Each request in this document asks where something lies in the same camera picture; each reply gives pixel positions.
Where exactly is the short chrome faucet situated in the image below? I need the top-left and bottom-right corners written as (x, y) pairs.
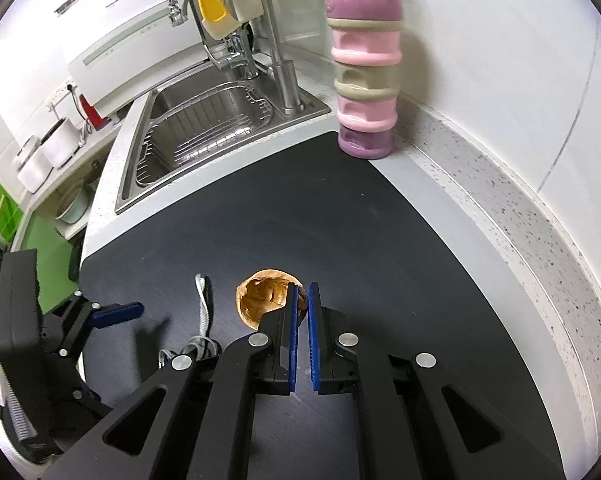
top-left (168, 0), bottom-right (261, 81)

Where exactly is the silver lanyard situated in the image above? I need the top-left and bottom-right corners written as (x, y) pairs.
top-left (158, 274), bottom-right (222, 368)

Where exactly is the white wall socket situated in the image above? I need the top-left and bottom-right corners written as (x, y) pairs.
top-left (45, 80), bottom-right (79, 111)

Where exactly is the green cabinet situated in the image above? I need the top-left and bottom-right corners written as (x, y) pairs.
top-left (0, 159), bottom-right (87, 313)

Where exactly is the pink purple stacked container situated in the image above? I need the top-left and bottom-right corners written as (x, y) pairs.
top-left (325, 0), bottom-right (404, 160)

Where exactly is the pale green bowl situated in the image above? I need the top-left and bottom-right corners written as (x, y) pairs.
top-left (55, 180), bottom-right (92, 225)

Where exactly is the tall chrome faucet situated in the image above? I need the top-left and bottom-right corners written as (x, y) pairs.
top-left (183, 0), bottom-right (304, 115)

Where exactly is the wire sink basket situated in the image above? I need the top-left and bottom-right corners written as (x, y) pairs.
top-left (135, 85), bottom-right (277, 187)

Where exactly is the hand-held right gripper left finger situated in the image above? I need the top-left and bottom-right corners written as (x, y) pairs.
top-left (40, 282), bottom-right (302, 480)

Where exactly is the stainless steel sink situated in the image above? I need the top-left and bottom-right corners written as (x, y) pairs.
top-left (115, 80), bottom-right (331, 216)

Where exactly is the brown walnut shell half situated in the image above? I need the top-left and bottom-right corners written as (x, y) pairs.
top-left (235, 270), bottom-right (309, 332)

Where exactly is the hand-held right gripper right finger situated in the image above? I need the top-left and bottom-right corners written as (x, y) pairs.
top-left (307, 282), bottom-right (567, 480)

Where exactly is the white kitchen appliance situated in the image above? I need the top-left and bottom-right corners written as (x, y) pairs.
top-left (14, 135), bottom-right (54, 194)
top-left (40, 117), bottom-right (81, 169)

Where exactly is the black table mat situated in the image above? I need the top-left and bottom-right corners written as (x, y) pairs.
top-left (79, 130), bottom-right (569, 480)

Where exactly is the yellow white hanging holder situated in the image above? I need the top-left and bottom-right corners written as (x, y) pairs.
top-left (194, 0), bottom-right (262, 41)

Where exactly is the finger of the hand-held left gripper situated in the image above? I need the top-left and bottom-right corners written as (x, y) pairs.
top-left (65, 357), bottom-right (112, 422)
top-left (44, 291), bottom-right (145, 357)

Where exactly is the large white countertop appliance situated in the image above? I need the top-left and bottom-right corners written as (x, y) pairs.
top-left (53, 0), bottom-right (204, 117)

